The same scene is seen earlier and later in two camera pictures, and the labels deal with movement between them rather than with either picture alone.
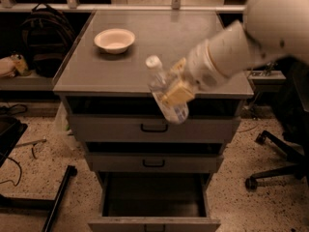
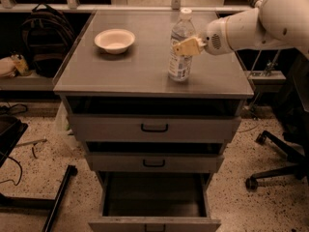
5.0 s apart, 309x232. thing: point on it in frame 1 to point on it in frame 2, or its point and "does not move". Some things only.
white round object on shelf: [8, 67] does not move
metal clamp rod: [268, 69] does not move
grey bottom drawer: [154, 202] does not move
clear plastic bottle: [157, 81] to [181, 66]
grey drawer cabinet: [154, 176] does not move
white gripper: [200, 67] to [214, 38]
